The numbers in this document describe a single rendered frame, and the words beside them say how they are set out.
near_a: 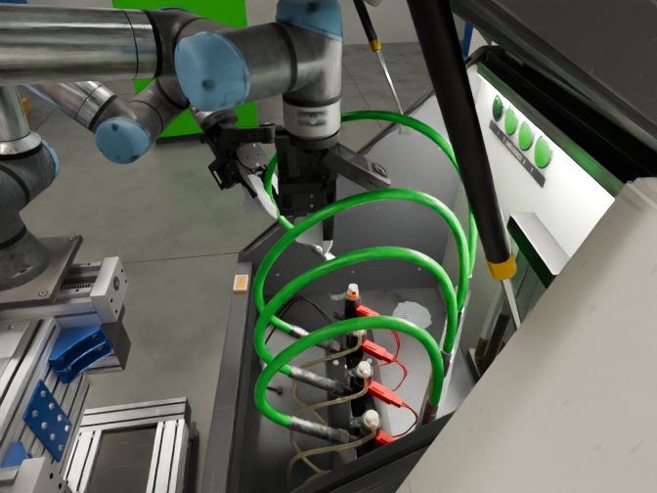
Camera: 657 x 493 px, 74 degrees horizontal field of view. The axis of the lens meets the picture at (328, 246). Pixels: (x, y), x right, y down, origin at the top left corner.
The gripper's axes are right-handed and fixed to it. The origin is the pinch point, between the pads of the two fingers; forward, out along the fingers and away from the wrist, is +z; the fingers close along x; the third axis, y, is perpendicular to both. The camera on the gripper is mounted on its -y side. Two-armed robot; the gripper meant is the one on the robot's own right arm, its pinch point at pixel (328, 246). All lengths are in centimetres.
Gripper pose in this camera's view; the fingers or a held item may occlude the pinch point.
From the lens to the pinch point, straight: 70.5
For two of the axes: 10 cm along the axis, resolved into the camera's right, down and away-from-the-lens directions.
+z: 0.0, 7.9, 6.2
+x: 0.6, 6.2, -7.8
